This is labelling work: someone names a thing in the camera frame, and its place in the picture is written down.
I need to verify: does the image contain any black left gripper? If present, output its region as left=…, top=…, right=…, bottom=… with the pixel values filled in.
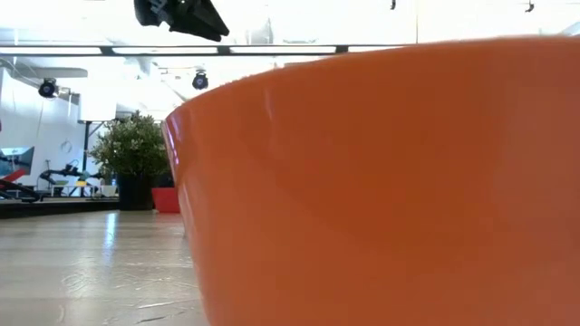
left=133, top=0, right=231, bottom=43

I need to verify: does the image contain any red box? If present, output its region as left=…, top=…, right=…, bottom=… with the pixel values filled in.
left=150, top=187, right=181, bottom=215

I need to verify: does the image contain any orange mini bowl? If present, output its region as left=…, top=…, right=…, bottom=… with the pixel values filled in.
left=161, top=34, right=580, bottom=326

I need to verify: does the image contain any black ceiling track beam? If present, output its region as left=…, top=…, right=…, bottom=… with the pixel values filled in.
left=0, top=43, right=409, bottom=58

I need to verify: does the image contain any black ceiling spotlight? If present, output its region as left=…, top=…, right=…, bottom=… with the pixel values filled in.
left=37, top=77, right=61, bottom=100
left=191, top=70, right=210, bottom=91

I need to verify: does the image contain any green bushy plant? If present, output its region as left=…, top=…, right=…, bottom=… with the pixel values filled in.
left=88, top=110, right=171, bottom=178

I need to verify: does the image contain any black support pillar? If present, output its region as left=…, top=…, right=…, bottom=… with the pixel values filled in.
left=81, top=120, right=92, bottom=172

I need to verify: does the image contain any black plant pot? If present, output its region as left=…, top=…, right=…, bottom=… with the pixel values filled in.
left=116, top=174, right=158, bottom=212

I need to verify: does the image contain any white background table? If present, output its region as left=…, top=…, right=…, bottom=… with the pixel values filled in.
left=51, top=183, right=99, bottom=198

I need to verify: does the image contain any background monitor screen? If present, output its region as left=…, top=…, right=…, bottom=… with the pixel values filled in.
left=0, top=145, right=35, bottom=177

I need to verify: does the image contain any dark low platform edge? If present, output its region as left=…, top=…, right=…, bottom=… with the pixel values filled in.
left=0, top=197, right=121, bottom=220

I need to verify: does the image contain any grey ceiling duct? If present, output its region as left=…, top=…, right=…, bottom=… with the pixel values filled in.
left=8, top=66, right=89, bottom=80

